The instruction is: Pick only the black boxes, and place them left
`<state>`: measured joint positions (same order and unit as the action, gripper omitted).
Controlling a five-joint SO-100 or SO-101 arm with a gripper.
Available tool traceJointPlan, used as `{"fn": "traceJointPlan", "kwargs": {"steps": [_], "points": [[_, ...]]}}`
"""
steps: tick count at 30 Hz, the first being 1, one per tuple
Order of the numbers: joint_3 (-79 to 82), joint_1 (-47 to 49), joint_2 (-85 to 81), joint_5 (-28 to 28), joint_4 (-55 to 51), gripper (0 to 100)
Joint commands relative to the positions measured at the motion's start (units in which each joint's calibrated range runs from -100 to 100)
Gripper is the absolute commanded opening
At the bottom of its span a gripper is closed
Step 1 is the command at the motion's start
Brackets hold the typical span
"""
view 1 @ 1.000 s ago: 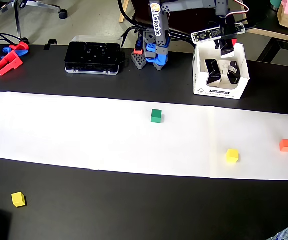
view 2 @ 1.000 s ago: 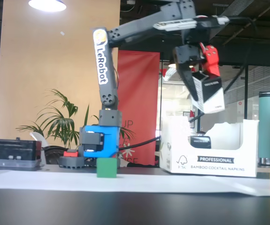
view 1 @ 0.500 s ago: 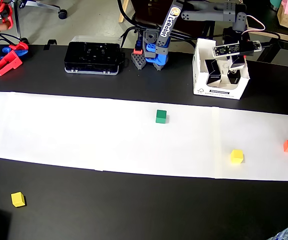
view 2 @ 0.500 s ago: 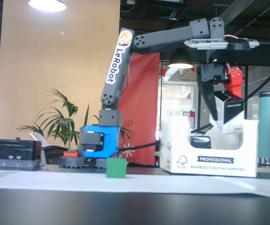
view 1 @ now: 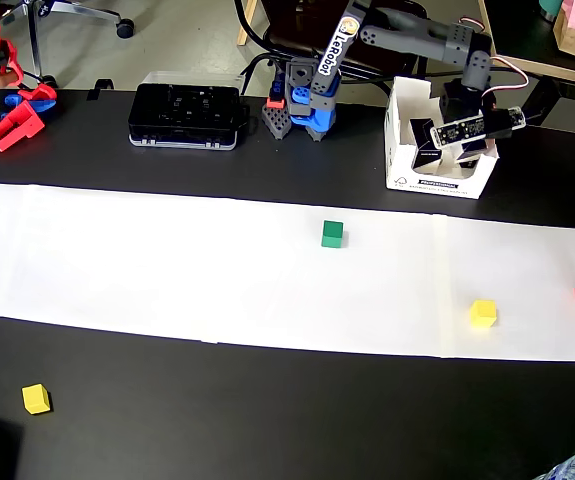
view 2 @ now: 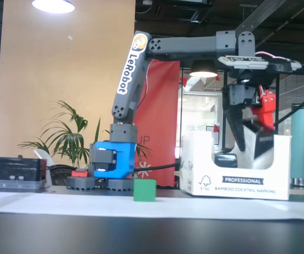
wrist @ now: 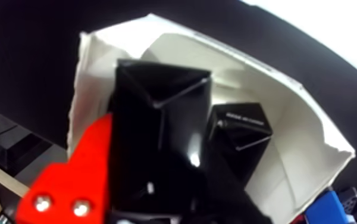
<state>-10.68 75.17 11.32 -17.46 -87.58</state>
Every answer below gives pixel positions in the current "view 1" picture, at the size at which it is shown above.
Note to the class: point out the grey robot arm blue base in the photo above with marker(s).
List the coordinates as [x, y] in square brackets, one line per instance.
[332, 55]

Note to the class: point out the white cardboard napkins box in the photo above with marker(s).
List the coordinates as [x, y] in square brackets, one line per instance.
[437, 186]

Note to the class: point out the teal insulated tumbler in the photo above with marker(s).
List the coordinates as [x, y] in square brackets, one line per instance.
[551, 7]

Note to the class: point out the green wooden cube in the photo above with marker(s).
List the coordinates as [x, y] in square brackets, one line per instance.
[332, 235]

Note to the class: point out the yellow wooden cube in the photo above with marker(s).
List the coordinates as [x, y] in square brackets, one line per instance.
[36, 400]
[483, 315]

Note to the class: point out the wooden furniture leg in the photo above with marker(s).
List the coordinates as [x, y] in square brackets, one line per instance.
[247, 25]

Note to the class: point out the black case with clear lid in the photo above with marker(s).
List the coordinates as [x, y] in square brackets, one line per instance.
[182, 110]

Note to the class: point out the long white paper strip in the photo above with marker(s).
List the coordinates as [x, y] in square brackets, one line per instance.
[167, 260]

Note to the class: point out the small black clamp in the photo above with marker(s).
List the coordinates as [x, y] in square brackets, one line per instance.
[101, 86]

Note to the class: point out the office chair wheeled base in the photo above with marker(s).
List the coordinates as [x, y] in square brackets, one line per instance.
[92, 12]

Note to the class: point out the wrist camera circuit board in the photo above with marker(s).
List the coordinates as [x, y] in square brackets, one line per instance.
[467, 129]

